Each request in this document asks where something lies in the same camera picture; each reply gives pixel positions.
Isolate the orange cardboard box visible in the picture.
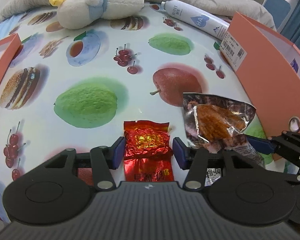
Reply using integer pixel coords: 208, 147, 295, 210
220, 12, 300, 137

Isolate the blue curtain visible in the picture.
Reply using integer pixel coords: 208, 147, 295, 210
280, 0, 300, 51

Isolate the blue covered chair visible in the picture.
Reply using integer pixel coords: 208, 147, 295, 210
263, 0, 291, 27

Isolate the silver dried meat packet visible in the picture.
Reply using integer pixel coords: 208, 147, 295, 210
182, 92, 266, 188

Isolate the fruit print bed sheet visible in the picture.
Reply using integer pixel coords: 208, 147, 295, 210
0, 0, 286, 224

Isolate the white and blue plush toy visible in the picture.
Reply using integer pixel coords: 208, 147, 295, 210
49, 0, 145, 29

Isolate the white spray bottle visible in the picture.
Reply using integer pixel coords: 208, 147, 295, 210
161, 0, 230, 40

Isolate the red foil snack packet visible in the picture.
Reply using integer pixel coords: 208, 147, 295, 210
123, 120, 174, 182

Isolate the orange box lid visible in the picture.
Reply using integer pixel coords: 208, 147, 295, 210
0, 34, 21, 83

